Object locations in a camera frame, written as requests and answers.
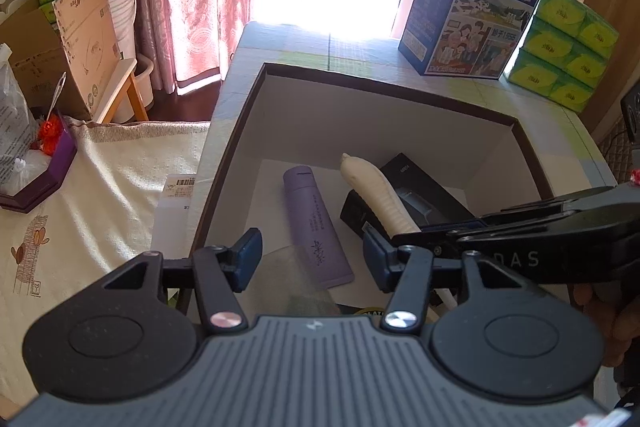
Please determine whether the black shaver box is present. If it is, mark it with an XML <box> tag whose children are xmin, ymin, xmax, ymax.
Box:
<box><xmin>340</xmin><ymin>154</ymin><xmax>475</xmax><ymax>239</ymax></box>

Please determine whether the purple tube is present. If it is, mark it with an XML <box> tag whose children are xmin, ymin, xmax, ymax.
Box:
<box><xmin>283</xmin><ymin>166</ymin><xmax>355</xmax><ymax>288</ymax></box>

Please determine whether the clear plastic packet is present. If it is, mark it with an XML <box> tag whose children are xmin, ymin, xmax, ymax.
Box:
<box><xmin>240</xmin><ymin>246</ymin><xmax>341</xmax><ymax>320</ymax></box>

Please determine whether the green medicine box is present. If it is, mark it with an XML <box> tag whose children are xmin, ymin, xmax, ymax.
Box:
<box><xmin>336</xmin><ymin>303</ymin><xmax>387</xmax><ymax>317</ymax></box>

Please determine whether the person's hand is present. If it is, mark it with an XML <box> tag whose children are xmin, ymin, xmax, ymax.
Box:
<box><xmin>573</xmin><ymin>284</ymin><xmax>640</xmax><ymax>367</ymax></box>

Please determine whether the brown storage box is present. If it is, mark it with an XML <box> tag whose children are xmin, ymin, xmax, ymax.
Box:
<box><xmin>177</xmin><ymin>62</ymin><xmax>557</xmax><ymax>313</ymax></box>

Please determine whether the cream embroidered cloth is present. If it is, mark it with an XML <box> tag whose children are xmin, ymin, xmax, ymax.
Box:
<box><xmin>1</xmin><ymin>120</ymin><xmax>208</xmax><ymax>407</ymax></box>

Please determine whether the green tissue pack bundle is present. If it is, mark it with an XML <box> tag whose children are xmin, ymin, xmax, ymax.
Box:
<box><xmin>506</xmin><ymin>0</ymin><xmax>620</xmax><ymax>114</ymax></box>

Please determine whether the white bucket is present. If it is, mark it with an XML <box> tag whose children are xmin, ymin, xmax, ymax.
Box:
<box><xmin>113</xmin><ymin>54</ymin><xmax>154</xmax><ymax>124</ymax></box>

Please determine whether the purple tray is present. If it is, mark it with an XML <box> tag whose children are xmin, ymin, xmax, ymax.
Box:
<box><xmin>0</xmin><ymin>122</ymin><xmax>77</xmax><ymax>213</ymax></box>

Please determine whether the wooden stool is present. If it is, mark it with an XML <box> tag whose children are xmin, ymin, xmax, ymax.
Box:
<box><xmin>92</xmin><ymin>58</ymin><xmax>149</xmax><ymax>124</ymax></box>

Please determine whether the clear plastic bag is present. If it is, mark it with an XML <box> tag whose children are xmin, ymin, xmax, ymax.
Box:
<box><xmin>1</xmin><ymin>43</ymin><xmax>37</xmax><ymax>196</ymax></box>

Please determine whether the blue milk carton box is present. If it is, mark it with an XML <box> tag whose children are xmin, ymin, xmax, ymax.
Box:
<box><xmin>398</xmin><ymin>0</ymin><xmax>540</xmax><ymax>80</ymax></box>

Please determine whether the cardboard box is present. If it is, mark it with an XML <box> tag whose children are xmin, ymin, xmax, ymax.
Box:
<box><xmin>1</xmin><ymin>0</ymin><xmax>120</xmax><ymax>119</ymax></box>

